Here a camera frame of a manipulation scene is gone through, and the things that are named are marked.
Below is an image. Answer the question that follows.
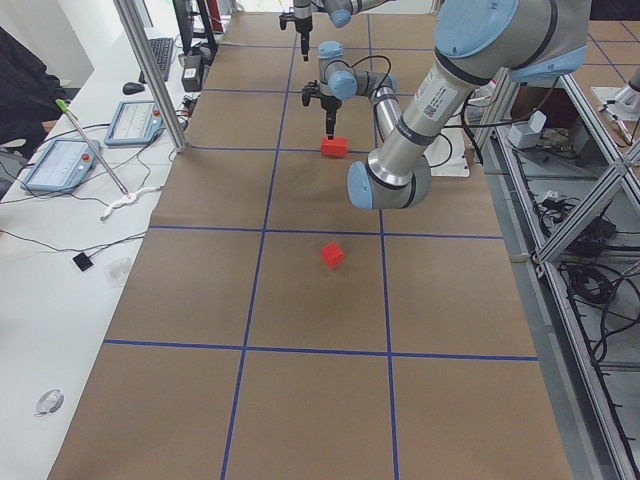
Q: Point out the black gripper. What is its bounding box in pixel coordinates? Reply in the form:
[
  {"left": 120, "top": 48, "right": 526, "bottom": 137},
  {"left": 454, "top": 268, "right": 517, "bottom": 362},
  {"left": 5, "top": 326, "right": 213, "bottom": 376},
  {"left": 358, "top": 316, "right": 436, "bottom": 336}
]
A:
[
  {"left": 320, "top": 95, "right": 342, "bottom": 140},
  {"left": 295, "top": 16, "right": 313, "bottom": 62}
]

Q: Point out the red block start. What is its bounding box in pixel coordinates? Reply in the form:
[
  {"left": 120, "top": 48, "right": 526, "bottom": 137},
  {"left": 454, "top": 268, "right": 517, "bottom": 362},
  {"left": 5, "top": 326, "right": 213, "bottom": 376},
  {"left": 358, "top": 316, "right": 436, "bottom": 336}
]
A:
[{"left": 320, "top": 137, "right": 336, "bottom": 157}]

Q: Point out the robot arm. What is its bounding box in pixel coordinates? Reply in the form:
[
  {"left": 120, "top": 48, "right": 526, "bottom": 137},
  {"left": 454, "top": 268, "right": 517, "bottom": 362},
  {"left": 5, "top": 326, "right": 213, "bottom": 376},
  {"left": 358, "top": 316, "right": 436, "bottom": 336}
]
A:
[
  {"left": 318, "top": 0, "right": 591, "bottom": 209},
  {"left": 279, "top": 0, "right": 387, "bottom": 62}
]

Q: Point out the red block center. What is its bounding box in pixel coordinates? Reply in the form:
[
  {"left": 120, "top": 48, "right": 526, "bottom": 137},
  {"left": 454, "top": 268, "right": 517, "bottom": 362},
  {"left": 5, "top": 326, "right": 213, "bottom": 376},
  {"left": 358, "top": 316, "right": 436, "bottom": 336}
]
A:
[{"left": 333, "top": 137, "right": 349, "bottom": 158}]

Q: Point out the red block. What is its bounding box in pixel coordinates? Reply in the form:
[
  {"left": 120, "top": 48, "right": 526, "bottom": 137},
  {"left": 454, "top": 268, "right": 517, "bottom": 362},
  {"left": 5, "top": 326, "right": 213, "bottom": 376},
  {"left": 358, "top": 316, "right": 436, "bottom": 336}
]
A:
[
  {"left": 333, "top": 137, "right": 349, "bottom": 158},
  {"left": 320, "top": 242, "right": 345, "bottom": 269}
]

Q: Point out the black box with label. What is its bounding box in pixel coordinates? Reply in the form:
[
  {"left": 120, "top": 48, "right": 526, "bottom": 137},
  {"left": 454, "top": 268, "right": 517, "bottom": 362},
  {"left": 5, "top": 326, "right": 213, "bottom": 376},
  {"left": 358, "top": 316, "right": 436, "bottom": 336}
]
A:
[{"left": 181, "top": 55, "right": 203, "bottom": 93}]

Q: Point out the red block left side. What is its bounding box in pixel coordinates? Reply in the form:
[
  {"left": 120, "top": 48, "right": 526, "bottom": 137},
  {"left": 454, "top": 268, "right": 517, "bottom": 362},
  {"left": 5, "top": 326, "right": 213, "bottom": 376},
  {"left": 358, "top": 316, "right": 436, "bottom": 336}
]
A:
[{"left": 320, "top": 242, "right": 345, "bottom": 269}]

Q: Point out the black keyboard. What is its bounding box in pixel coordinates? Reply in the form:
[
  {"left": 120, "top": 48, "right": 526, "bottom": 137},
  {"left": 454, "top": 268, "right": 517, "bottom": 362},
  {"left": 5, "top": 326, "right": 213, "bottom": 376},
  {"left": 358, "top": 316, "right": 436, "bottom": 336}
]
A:
[{"left": 148, "top": 37, "right": 174, "bottom": 81}]

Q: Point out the black computer mouse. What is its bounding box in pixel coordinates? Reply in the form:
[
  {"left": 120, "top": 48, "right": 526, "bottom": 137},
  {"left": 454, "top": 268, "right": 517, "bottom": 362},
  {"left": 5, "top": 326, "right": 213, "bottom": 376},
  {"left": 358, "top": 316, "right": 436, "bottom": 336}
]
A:
[{"left": 122, "top": 82, "right": 145, "bottom": 95}]

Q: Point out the far teach pendant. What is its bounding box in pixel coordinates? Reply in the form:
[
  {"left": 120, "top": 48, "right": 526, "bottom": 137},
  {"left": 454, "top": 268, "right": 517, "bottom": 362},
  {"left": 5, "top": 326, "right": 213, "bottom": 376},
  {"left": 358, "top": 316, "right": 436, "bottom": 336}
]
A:
[{"left": 104, "top": 100, "right": 164, "bottom": 148}]

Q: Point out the teach pendant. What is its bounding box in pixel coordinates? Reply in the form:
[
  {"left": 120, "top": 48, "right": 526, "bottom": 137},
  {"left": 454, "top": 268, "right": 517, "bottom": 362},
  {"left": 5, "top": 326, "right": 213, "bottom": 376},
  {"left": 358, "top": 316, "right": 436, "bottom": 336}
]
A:
[
  {"left": 21, "top": 139, "right": 97, "bottom": 193},
  {"left": 104, "top": 100, "right": 164, "bottom": 148}
]

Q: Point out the small white box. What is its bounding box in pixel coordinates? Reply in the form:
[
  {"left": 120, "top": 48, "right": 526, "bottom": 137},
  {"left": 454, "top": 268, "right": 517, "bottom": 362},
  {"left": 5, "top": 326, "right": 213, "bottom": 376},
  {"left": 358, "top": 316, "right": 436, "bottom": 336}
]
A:
[{"left": 507, "top": 111, "right": 547, "bottom": 150}]

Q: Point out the metal rod green tip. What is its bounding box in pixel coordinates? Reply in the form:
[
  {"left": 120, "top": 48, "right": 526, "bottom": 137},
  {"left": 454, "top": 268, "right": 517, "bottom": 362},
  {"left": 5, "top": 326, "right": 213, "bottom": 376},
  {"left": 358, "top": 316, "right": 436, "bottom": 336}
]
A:
[{"left": 55, "top": 99, "right": 129, "bottom": 196}]

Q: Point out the clear plastic bag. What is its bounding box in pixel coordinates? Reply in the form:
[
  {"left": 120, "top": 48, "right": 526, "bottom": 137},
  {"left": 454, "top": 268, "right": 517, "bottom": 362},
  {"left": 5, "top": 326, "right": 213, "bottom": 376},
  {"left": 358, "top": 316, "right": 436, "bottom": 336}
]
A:
[{"left": 103, "top": 257, "right": 133, "bottom": 288}]

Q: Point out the near teach pendant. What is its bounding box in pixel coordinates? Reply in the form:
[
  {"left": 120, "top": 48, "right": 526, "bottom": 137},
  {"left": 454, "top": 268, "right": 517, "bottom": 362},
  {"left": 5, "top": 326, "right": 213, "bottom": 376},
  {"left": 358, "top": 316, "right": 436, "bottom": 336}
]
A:
[{"left": 21, "top": 139, "right": 97, "bottom": 193}]

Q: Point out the small black square pad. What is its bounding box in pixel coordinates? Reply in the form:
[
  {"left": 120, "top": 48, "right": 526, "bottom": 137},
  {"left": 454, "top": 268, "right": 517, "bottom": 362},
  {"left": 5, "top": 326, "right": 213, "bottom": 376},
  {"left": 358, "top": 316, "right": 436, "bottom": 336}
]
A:
[{"left": 72, "top": 252, "right": 94, "bottom": 272}]

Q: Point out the crumpled clear tape piece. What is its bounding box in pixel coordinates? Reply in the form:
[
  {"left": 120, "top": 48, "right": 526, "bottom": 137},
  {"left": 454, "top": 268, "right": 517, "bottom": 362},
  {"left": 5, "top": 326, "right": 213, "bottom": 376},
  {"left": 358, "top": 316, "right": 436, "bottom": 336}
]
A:
[{"left": 34, "top": 389, "right": 64, "bottom": 417}]

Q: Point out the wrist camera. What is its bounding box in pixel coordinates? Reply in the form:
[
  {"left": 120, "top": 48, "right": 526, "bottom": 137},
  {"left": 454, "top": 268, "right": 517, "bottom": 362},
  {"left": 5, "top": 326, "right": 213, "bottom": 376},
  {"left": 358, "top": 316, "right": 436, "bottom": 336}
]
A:
[
  {"left": 301, "top": 80, "right": 322, "bottom": 107},
  {"left": 279, "top": 12, "right": 297, "bottom": 31}
]

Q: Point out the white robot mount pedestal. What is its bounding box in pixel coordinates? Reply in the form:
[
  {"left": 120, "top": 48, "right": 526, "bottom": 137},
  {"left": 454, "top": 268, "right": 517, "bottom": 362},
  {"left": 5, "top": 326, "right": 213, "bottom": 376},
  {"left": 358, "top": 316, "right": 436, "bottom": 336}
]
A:
[{"left": 424, "top": 127, "right": 470, "bottom": 178}]

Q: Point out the aluminium frame post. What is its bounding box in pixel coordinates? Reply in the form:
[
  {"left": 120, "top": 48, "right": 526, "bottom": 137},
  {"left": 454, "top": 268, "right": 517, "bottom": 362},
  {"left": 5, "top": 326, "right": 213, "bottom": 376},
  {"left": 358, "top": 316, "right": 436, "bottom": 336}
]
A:
[{"left": 113, "top": 0, "right": 187, "bottom": 154}]

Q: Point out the aluminium frame rack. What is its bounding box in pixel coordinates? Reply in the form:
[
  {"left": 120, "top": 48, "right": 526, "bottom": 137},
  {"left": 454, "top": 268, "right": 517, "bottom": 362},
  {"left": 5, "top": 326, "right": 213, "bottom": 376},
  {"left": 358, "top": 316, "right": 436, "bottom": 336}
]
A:
[{"left": 477, "top": 66, "right": 639, "bottom": 479}]

